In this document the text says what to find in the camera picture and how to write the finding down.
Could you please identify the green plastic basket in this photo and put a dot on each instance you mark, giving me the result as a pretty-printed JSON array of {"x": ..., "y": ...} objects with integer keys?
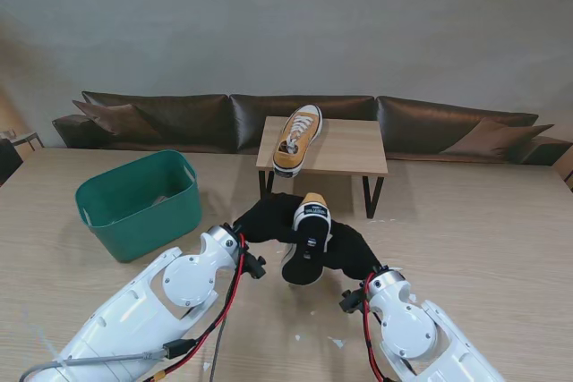
[{"x": 130, "y": 221}]

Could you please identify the small background side table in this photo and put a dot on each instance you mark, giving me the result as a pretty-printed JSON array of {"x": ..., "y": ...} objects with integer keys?
[{"x": 24, "y": 137}]

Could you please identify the light wooden furniture piece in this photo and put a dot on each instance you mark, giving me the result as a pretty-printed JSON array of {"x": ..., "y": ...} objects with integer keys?
[{"x": 566, "y": 172}]

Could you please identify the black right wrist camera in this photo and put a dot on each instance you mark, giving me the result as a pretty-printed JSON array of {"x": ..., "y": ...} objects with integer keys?
[{"x": 351, "y": 301}]

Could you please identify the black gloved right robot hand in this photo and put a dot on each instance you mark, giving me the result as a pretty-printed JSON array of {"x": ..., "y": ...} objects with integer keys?
[{"x": 353, "y": 252}]

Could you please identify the dark brown leather sofa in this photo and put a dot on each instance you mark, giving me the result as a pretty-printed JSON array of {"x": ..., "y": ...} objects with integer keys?
[{"x": 188, "y": 118}]

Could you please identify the yellow canvas sneaker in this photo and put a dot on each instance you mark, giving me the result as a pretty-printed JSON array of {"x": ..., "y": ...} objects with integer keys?
[
  {"x": 304, "y": 265},
  {"x": 295, "y": 149}
]

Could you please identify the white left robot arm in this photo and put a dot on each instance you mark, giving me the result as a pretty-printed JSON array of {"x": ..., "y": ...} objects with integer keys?
[{"x": 147, "y": 310}]

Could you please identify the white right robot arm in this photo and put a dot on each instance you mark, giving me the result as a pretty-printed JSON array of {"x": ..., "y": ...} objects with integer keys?
[{"x": 412, "y": 328}]

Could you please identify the brown bristle shoe brush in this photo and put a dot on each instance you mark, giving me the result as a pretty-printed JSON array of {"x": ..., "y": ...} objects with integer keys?
[{"x": 160, "y": 199}]

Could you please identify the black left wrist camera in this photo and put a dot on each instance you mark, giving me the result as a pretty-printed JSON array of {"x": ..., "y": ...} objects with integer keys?
[{"x": 255, "y": 266}]

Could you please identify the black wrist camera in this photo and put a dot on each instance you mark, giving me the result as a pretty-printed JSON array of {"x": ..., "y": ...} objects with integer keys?
[
  {"x": 351, "y": 301},
  {"x": 255, "y": 266}
]

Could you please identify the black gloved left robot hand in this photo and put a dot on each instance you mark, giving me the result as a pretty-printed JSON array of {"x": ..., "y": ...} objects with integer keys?
[{"x": 268, "y": 218}]

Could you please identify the small wooden black-legged table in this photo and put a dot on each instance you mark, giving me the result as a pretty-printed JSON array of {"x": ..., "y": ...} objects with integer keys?
[{"x": 349, "y": 149}]

